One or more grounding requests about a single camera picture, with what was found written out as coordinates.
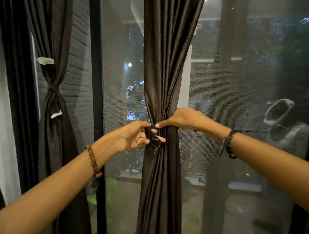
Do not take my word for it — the person's right hand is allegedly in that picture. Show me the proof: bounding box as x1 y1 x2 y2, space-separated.
155 108 218 136

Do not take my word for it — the person's left hand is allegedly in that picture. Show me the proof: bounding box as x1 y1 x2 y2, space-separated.
108 121 167 155

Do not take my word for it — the dark brown curtain tie-back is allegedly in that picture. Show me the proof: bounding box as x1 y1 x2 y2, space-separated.
144 125 179 150

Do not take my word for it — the dark brown satin curtain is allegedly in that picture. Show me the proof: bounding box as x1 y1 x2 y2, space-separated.
136 0 205 234

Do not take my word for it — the person's right forearm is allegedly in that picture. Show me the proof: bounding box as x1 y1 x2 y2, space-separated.
216 125 309 213

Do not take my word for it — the person's left forearm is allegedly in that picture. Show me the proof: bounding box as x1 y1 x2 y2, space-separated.
0 135 114 234

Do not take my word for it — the white outdoor pillar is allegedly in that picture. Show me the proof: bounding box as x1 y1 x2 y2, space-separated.
177 44 193 108

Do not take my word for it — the green leafy plant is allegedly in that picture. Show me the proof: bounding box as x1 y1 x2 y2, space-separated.
86 177 119 218

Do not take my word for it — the tied dark brown curtain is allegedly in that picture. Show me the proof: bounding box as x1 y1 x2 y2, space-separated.
26 0 92 234

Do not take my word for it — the grey mesh window screen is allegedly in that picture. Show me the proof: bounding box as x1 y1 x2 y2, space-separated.
101 0 309 234

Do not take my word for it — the grey concrete planter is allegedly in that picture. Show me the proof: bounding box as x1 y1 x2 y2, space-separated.
263 98 309 156

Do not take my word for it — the black curtain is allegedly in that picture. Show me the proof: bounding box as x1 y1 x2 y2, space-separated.
0 0 40 209

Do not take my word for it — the wooden bead bracelet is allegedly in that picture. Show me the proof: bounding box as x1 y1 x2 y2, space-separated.
84 145 103 179

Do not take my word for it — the dark braided thread bracelet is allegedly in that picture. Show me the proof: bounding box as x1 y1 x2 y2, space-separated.
216 129 242 160

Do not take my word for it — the black window frame post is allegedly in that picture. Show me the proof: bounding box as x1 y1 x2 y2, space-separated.
89 0 107 234

